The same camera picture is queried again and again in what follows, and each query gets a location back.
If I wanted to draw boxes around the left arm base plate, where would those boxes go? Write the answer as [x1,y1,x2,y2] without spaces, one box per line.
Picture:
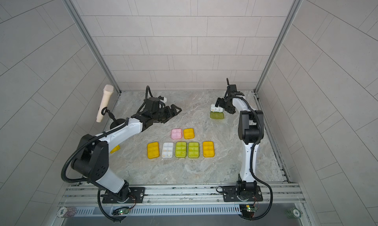
[100,187,146,204]

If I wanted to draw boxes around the yellow six-slot pillbox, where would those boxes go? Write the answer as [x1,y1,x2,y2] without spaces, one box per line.
[147,142,160,159]

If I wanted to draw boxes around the pink pillbox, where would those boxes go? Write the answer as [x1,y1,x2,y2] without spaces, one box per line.
[171,129,183,140]

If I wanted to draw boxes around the beige microphone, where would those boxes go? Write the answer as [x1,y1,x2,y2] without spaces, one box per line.
[96,84,114,123]

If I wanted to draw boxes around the green pillbox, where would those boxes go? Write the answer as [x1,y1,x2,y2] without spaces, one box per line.
[210,104,224,120]
[188,142,200,159]
[175,141,187,158]

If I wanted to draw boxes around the aluminium rail frame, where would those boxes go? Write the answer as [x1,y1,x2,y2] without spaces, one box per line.
[60,183,306,207]

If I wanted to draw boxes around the poker chip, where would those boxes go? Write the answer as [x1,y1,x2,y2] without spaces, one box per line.
[57,207,77,218]
[285,207,302,219]

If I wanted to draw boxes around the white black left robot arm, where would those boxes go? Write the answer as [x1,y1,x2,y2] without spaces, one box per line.
[61,96,182,203]

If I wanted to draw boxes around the black microphone stand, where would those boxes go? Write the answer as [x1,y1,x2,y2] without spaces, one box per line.
[101,107,126,129]

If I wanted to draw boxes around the green circuit board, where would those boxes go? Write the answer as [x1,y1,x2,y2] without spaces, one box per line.
[239,204,258,218]
[112,206,131,216]

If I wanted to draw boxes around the yellow plastic piece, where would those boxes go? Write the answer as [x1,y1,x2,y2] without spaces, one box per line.
[110,145,121,154]

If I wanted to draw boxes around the right green circuit board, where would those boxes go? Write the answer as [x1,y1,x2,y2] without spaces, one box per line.
[239,204,258,218]

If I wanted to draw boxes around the clear white pillbox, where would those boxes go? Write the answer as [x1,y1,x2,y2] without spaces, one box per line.
[161,142,174,159]

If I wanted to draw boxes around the right poker chip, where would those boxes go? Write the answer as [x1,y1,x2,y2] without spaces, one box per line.
[285,207,302,219]

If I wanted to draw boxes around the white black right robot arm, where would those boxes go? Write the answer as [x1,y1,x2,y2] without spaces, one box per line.
[215,84,273,201]

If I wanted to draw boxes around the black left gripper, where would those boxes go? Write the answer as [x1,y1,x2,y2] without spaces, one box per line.
[151,104,182,123]

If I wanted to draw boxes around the left green circuit board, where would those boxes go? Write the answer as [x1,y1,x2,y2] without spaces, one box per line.
[112,206,131,216]

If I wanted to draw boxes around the left poker chip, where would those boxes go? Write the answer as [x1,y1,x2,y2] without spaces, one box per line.
[57,207,77,218]

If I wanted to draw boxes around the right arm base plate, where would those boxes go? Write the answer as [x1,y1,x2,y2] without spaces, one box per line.
[217,186,263,203]

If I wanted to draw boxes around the small yellow pillbox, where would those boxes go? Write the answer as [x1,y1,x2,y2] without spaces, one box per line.
[183,128,195,139]

